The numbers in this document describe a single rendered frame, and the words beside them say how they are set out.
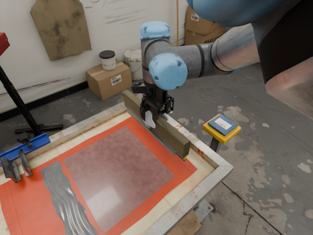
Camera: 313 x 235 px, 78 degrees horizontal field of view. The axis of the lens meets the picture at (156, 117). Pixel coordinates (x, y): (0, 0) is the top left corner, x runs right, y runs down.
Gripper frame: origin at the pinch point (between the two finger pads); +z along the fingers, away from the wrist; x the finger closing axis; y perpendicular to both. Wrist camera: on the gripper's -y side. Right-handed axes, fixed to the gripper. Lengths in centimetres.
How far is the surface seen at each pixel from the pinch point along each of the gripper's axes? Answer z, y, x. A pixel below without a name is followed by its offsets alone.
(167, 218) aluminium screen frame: 10.7, 26.7, -15.5
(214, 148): 28.4, 12.9, 30.5
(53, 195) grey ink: 13.8, -4.8, -39.9
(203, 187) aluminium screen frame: 10.7, 26.9, 0.4
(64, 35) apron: 31, -196, 29
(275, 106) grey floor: 109, -7, 208
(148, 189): 14.2, 14.3, -13.2
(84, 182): 14.1, -2.7, -29.9
